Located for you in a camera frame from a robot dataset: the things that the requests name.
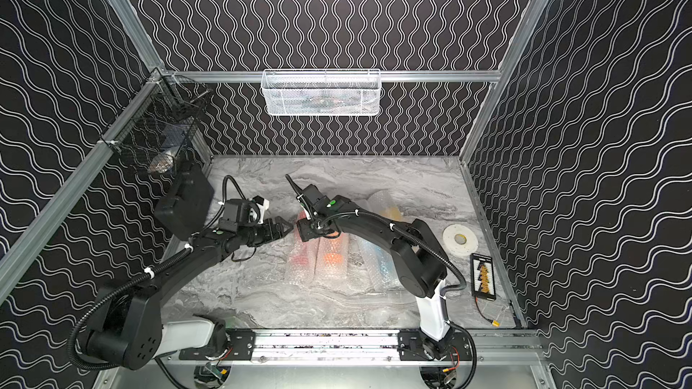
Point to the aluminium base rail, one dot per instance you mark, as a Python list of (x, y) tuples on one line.
[(368, 348)]

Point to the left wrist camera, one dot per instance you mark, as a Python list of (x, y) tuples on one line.
[(239, 213)]

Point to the bubble wrapped blue glass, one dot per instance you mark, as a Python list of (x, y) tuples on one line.
[(379, 266)]

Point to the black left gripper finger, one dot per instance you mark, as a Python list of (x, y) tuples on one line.
[(283, 237), (285, 225)]

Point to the black wire mesh basket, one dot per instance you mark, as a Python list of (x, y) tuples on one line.
[(163, 135)]

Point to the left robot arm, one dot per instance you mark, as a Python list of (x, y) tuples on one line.
[(123, 327)]

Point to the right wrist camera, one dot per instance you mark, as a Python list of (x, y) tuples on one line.
[(312, 200)]

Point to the black battery charger box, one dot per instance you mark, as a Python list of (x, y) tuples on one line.
[(483, 274)]

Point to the white tape roll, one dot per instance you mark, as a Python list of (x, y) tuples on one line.
[(459, 241)]

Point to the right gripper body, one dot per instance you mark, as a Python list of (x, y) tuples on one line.
[(308, 229)]

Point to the bubble wrapped yellow glass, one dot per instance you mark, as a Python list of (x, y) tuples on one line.
[(383, 204)]

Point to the black speaker box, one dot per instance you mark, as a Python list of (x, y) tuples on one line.
[(183, 210)]

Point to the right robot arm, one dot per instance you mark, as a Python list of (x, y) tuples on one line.
[(421, 264)]

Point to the white wire mesh basket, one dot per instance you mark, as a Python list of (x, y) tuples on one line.
[(322, 92)]

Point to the aluminium frame corner post left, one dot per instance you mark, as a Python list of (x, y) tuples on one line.
[(134, 29)]

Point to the bubble wrapped orange glass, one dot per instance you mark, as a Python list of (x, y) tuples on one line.
[(331, 268)]

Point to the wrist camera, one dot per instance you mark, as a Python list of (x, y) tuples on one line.
[(239, 213), (312, 200)]

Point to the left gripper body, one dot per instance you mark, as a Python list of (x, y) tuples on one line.
[(273, 230)]

